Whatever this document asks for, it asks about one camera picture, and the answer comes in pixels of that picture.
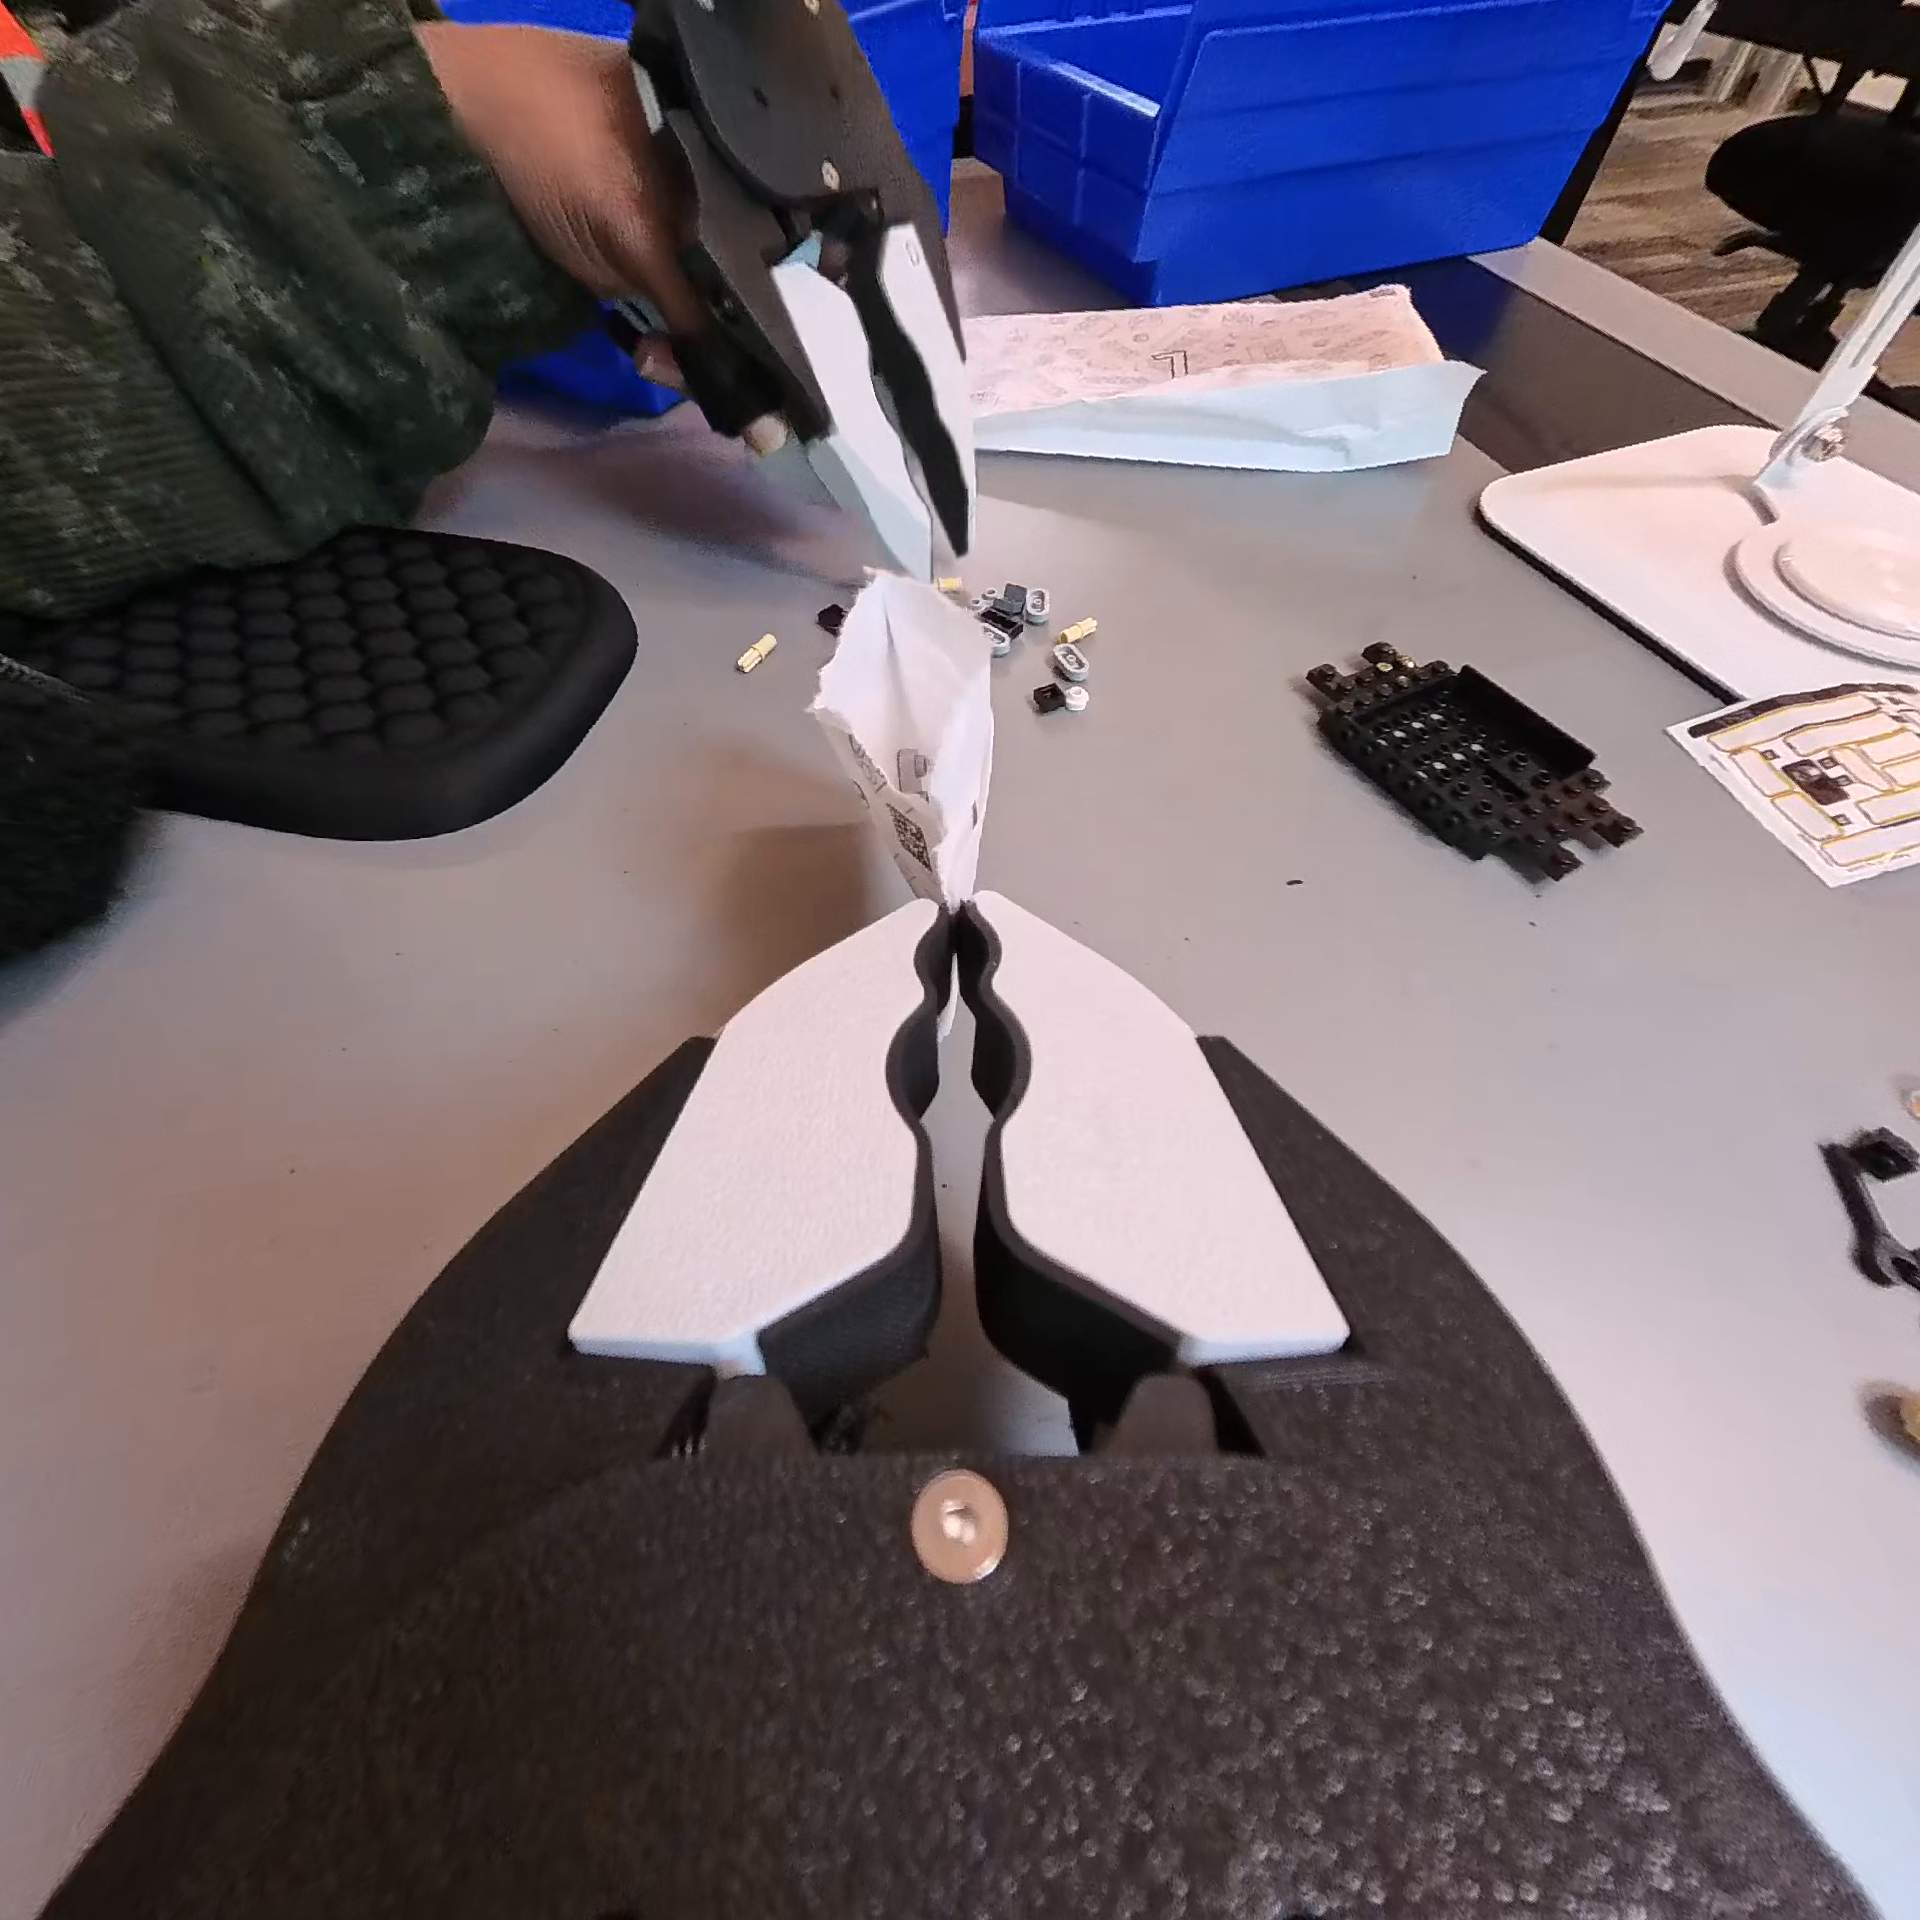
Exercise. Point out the cluster of grey tan bricks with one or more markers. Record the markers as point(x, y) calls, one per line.
point(1005, 607)

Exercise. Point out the cluster of black yellow bricks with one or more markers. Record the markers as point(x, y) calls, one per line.
point(1869, 1167)

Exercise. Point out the opened printed paper bag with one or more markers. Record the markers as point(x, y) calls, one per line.
point(1199, 389)

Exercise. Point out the black honeycomb cushion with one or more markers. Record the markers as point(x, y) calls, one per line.
point(374, 675)

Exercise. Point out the yellow black sticker sheet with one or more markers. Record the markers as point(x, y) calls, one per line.
point(1813, 780)

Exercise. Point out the white book stand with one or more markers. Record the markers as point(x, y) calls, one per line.
point(1637, 528)

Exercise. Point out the tan toy hair piece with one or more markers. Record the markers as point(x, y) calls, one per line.
point(1897, 1417)

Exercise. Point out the small white paper bag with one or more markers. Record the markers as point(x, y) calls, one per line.
point(919, 703)

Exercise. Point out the person's left hand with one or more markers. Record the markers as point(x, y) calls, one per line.
point(573, 151)

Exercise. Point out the black toy chassis plate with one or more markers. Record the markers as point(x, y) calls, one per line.
point(1473, 766)

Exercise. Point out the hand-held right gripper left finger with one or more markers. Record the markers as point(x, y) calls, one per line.
point(748, 1172)

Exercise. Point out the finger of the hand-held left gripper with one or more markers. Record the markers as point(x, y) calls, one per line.
point(922, 310)
point(833, 372)

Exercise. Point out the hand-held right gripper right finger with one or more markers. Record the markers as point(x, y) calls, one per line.
point(1154, 1172)

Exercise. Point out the person's left forearm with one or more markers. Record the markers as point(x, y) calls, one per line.
point(226, 299)

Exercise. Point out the grey desk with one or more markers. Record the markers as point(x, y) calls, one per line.
point(453, 1050)

